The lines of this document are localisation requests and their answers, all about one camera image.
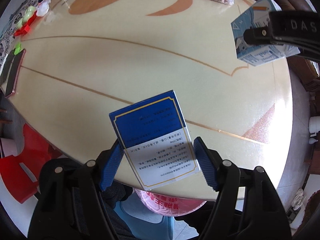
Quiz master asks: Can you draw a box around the black trousers leg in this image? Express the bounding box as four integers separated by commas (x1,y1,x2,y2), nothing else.
28,158,135,239

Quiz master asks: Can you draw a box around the green small clip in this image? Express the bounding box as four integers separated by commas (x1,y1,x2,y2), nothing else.
14,42,22,55

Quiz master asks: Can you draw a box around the white blue milk carton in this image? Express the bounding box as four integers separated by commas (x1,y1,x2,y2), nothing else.
231,0,300,66

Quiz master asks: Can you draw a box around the smartphone pink case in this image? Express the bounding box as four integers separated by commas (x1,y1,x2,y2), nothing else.
5,49,26,98

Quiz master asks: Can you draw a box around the red plastic stool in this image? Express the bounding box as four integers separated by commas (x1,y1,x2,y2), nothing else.
1,124,62,204

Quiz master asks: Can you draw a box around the green fruits red tray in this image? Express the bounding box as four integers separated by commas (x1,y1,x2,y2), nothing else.
14,6,37,37

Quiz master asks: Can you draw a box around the white appliance on floor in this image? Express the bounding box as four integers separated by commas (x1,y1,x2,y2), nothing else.
309,116,320,145

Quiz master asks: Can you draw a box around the crumpled clear plastic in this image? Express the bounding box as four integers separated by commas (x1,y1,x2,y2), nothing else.
36,0,51,17

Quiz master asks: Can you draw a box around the blue white box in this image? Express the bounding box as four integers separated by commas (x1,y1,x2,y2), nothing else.
109,90,200,191

